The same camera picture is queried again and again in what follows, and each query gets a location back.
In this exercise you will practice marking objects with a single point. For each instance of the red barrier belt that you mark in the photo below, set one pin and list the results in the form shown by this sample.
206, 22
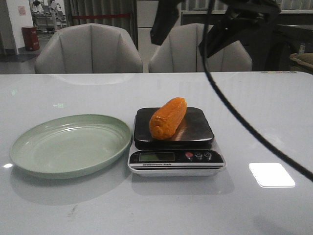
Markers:
110, 16

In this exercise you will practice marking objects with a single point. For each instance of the left grey upholstered chair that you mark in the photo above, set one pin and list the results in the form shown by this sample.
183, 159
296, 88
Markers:
89, 48

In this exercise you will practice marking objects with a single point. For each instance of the dark counter sideboard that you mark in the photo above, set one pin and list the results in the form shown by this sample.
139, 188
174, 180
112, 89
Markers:
269, 42

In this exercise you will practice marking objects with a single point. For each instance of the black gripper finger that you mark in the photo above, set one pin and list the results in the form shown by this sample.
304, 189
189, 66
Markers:
166, 17

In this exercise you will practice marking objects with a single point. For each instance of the black silver kitchen scale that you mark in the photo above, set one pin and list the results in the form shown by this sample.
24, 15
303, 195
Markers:
192, 151

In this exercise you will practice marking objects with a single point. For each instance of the dark side table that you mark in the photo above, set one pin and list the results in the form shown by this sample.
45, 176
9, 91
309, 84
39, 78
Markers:
285, 41

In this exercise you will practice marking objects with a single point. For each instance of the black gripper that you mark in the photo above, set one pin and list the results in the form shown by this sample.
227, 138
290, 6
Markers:
252, 12

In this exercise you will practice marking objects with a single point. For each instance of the beige cushion pet bed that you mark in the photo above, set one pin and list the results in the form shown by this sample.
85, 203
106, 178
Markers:
302, 62

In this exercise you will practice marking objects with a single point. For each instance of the orange corn cob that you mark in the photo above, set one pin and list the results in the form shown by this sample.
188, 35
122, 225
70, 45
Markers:
165, 121

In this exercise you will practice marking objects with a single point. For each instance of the white drawer cabinet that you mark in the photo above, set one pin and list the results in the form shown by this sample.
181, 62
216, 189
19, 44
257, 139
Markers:
146, 12

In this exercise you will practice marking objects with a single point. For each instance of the light green round plate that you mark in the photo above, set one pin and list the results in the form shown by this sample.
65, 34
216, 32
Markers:
70, 147

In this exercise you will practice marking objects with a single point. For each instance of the red trash bin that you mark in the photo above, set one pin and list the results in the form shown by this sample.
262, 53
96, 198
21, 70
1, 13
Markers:
30, 38

